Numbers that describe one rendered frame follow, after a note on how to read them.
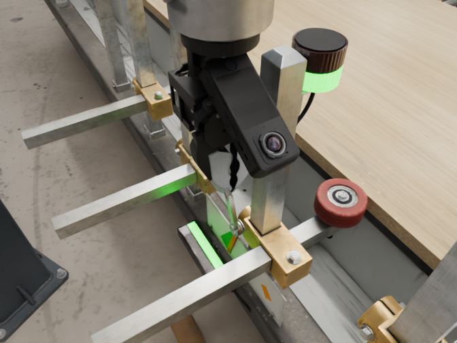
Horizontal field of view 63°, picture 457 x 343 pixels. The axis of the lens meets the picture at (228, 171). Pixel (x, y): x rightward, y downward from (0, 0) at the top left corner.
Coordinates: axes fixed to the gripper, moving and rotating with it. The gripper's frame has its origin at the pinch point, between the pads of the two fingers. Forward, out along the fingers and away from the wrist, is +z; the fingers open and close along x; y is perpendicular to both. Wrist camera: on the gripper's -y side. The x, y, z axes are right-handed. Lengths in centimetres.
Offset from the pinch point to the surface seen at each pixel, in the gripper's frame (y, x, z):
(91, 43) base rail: 112, -8, 32
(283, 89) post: 0.2, -6.5, -12.1
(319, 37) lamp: 2.2, -12.5, -15.5
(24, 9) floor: 351, -2, 104
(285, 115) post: 0.2, -7.4, -8.3
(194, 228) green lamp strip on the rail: 18.0, -1.9, 31.2
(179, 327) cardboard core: 26, 4, 94
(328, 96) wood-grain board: 20.4, -36.6, 11.5
